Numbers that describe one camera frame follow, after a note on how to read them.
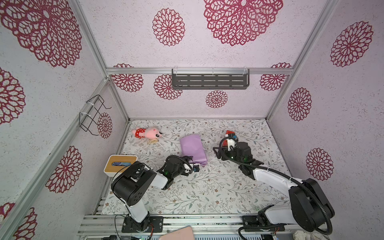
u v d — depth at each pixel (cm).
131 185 47
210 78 94
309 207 42
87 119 76
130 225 76
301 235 68
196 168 78
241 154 67
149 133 103
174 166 71
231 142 78
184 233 70
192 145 99
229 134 77
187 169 78
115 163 92
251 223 73
